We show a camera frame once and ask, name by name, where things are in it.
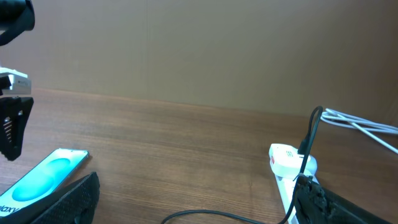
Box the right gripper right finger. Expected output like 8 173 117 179
294 174 389 224

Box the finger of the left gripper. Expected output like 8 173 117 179
1 97 34 161

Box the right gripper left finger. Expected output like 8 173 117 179
1 172 100 224

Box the Galaxy smartphone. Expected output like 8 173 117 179
1 148 90 217

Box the black USB charging cable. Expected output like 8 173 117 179
160 105 324 224

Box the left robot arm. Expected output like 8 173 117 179
1 0 35 161

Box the white USB charger plug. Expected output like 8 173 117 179
269 143 304 179

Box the white power strip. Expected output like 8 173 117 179
273 174 320 224

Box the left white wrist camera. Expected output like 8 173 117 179
1 67 32 95

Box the white cable bundle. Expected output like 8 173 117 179
320 108 398 155

